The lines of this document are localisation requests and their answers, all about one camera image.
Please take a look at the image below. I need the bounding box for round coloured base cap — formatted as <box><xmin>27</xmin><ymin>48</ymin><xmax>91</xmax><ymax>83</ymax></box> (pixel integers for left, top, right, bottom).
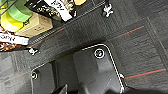
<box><xmin>30</xmin><ymin>71</ymin><xmax>39</xmax><ymax>81</ymax></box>

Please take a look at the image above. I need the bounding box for black white slim bag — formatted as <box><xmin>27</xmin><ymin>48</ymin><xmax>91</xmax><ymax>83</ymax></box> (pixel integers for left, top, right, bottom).
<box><xmin>0</xmin><ymin>30</ymin><xmax>30</xmax><ymax>52</ymax></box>

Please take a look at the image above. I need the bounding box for brown cardboard box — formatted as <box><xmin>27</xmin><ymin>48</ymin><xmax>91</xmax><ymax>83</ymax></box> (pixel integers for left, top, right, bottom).
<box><xmin>19</xmin><ymin>12</ymin><xmax>55</xmax><ymax>38</ymax></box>

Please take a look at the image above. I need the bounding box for small orange pack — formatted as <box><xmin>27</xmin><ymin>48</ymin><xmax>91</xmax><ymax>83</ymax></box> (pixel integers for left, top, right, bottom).
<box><xmin>74</xmin><ymin>0</ymin><xmax>87</xmax><ymax>6</ymax></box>

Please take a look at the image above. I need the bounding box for black wire shelf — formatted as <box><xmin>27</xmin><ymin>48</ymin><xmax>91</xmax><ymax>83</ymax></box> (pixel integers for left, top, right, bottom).
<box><xmin>0</xmin><ymin>0</ymin><xmax>115</xmax><ymax>56</ymax></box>

